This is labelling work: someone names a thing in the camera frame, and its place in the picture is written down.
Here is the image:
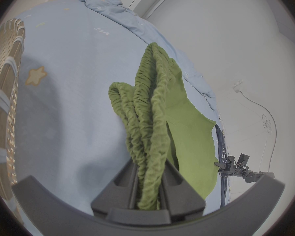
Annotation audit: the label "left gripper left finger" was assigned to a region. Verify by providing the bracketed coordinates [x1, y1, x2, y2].
[90, 157, 138, 216]

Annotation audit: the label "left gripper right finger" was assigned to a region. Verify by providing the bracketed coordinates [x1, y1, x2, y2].
[159, 159, 206, 220]

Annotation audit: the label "green shorts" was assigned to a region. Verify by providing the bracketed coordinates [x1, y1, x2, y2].
[108, 42, 218, 211]

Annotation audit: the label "bed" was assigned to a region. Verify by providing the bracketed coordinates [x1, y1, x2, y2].
[0, 0, 278, 230]

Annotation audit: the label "round woven basket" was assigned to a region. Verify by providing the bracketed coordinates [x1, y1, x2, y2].
[0, 18, 26, 202]

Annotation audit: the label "dark blue T-shirt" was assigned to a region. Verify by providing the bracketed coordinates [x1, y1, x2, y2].
[214, 124, 231, 207]

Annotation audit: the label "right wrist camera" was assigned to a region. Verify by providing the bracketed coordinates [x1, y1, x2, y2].
[227, 153, 250, 168]

